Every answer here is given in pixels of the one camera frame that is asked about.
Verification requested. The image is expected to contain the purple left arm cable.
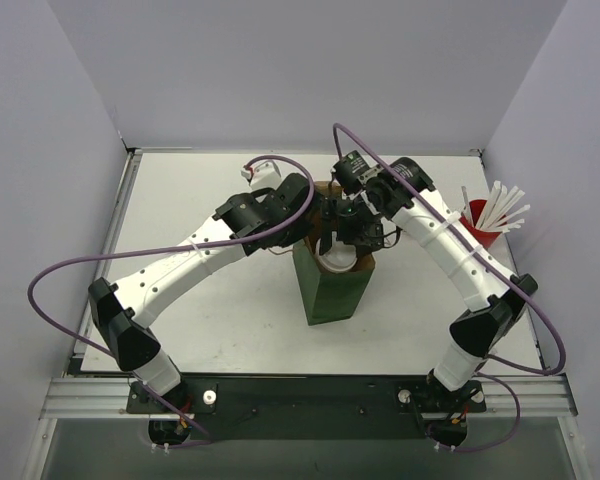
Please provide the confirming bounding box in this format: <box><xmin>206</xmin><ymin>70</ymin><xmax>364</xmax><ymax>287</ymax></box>
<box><xmin>27</xmin><ymin>156</ymin><xmax>317</xmax><ymax>449</ymax></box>

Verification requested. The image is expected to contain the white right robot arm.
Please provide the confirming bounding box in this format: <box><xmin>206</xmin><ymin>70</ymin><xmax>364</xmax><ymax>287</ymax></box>
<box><xmin>332</xmin><ymin>151</ymin><xmax>538</xmax><ymax>392</ymax></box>

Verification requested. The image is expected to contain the brown cardboard cup carrier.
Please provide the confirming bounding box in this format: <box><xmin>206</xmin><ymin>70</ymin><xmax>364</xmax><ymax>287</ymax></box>
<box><xmin>314</xmin><ymin>181</ymin><xmax>342</xmax><ymax>196</ymax></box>

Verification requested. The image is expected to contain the green paper bag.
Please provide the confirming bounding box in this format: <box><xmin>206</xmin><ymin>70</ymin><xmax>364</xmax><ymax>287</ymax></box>
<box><xmin>292</xmin><ymin>238</ymin><xmax>376</xmax><ymax>327</ymax></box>

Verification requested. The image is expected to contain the red straw holder cup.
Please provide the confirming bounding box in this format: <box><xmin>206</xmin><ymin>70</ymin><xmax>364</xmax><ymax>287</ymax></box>
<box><xmin>459</xmin><ymin>198</ymin><xmax>504</xmax><ymax>249</ymax></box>

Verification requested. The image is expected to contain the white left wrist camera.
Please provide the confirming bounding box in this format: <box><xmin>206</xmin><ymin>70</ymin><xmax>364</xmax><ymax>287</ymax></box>
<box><xmin>241</xmin><ymin>160</ymin><xmax>282</xmax><ymax>191</ymax></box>

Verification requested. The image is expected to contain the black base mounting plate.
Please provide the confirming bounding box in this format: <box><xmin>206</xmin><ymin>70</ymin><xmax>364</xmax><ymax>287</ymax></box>
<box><xmin>126</xmin><ymin>374</ymin><xmax>486</xmax><ymax>445</ymax></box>

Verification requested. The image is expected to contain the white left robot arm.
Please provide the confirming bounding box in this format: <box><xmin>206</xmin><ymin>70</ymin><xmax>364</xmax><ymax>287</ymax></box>
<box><xmin>88</xmin><ymin>173</ymin><xmax>315</xmax><ymax>412</ymax></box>

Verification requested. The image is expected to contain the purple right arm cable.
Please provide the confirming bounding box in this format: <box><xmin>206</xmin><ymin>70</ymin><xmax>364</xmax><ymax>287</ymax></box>
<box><xmin>331</xmin><ymin>122</ymin><xmax>567</xmax><ymax>454</ymax></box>

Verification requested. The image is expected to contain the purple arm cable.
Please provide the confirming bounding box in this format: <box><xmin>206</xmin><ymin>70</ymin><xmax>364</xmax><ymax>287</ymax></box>
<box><xmin>27</xmin><ymin>156</ymin><xmax>317</xmax><ymax>449</ymax></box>
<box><xmin>331</xmin><ymin>122</ymin><xmax>567</xmax><ymax>454</ymax></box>

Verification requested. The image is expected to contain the aluminium rail frame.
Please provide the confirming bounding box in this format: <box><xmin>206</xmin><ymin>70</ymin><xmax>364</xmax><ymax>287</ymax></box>
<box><xmin>19</xmin><ymin>147</ymin><xmax>579</xmax><ymax>480</ymax></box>

